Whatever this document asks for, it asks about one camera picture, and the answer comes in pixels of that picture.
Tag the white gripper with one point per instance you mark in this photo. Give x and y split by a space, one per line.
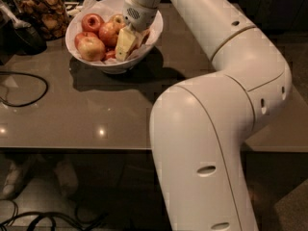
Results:
141 15

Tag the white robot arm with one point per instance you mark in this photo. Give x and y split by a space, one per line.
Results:
198 126

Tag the small red apple bottom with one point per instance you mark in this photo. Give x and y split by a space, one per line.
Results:
110 55

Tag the white ceramic bowl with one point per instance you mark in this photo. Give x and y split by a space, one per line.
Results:
122 66

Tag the yellowish apple front left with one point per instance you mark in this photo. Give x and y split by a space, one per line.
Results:
91 49

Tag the glass jar of dried chips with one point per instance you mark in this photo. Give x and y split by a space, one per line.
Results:
49 16

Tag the right white shoe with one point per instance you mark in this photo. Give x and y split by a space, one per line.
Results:
67 177

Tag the white shoe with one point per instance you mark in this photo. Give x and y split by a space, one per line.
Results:
15 179
67 177

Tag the left white shoe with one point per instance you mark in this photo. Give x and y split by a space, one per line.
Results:
15 179

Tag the black appliance with white handle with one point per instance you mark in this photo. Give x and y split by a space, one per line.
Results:
25 37

